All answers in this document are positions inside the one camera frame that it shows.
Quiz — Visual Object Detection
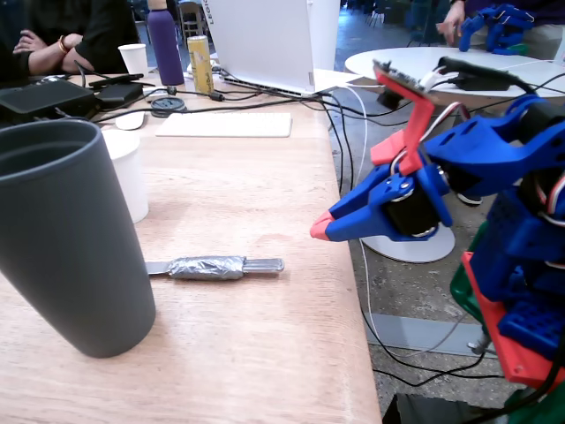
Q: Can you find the white paper cup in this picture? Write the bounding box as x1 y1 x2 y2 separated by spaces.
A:
117 43 150 79

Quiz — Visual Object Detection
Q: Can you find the white flat pad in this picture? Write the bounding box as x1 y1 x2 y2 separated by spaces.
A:
154 112 293 139

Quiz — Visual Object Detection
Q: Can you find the black bag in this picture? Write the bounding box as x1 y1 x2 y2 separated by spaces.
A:
381 391 513 424

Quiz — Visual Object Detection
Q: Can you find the flat black power brick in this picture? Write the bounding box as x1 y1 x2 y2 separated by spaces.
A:
94 82 145 110

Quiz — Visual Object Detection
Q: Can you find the thin black cable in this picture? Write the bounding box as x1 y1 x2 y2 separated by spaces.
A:
94 90 330 124

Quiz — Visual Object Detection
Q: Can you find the knife with taped handle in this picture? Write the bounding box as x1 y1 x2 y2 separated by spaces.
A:
145 254 286 283

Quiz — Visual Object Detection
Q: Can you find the black power adapter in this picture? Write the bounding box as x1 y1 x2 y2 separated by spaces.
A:
448 72 513 92

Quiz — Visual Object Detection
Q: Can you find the hand of person in black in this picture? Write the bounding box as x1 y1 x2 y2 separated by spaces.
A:
11 29 49 56

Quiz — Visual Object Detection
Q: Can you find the gray plastic cup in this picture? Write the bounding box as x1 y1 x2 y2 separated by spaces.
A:
0 117 157 360

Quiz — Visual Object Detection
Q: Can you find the purple metal bottle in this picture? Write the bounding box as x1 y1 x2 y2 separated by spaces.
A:
147 0 185 87

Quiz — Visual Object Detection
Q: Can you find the white plastic cup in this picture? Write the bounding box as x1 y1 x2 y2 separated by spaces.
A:
102 128 150 224

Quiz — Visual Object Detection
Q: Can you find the large black box device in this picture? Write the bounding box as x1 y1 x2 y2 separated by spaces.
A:
0 79 102 125

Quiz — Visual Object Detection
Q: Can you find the white computer mouse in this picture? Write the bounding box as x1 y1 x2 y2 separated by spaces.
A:
115 110 147 132

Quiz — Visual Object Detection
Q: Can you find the person in black shirt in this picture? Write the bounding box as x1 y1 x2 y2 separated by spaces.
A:
0 0 141 83

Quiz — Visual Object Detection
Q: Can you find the bare forearm with orange bracelet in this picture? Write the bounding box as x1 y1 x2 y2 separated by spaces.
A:
28 33 96 75

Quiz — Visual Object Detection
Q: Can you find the red camera mount with camera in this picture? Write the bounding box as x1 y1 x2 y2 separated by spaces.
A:
369 59 436 176

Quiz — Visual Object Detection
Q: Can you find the red robot base plate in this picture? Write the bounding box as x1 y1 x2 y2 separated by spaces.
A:
461 251 561 390

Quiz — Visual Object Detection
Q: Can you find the thick black camera cable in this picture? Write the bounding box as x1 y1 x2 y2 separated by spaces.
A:
439 56 538 96

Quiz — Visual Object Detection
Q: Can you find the gray floor cable cover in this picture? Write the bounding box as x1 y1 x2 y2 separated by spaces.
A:
364 311 498 357

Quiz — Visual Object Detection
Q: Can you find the white cable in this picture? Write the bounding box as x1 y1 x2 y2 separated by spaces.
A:
333 83 385 350

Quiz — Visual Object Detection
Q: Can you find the white round pedestal table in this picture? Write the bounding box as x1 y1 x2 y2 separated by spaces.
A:
343 46 565 264

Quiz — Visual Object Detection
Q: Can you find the black round lid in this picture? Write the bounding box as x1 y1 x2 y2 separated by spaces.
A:
150 96 188 118

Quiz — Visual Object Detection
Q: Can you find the yellow drink can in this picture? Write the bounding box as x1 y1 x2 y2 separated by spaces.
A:
186 35 215 95

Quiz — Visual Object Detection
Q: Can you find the white laptop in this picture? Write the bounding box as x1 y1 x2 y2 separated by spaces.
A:
205 0 363 96

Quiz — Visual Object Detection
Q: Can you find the green table clamp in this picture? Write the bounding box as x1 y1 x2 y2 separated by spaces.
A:
449 220 565 424

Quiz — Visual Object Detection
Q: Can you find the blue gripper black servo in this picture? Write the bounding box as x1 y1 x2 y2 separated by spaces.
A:
310 163 455 243

